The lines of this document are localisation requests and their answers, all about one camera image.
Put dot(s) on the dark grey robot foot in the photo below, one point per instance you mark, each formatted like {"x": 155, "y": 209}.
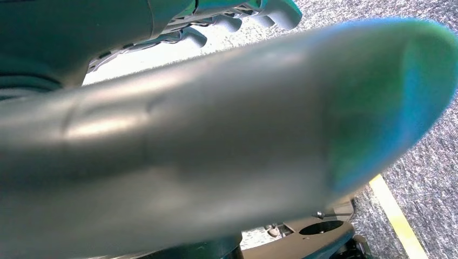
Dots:
{"x": 286, "y": 246}

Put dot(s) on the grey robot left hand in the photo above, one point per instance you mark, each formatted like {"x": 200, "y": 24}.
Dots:
{"x": 214, "y": 143}

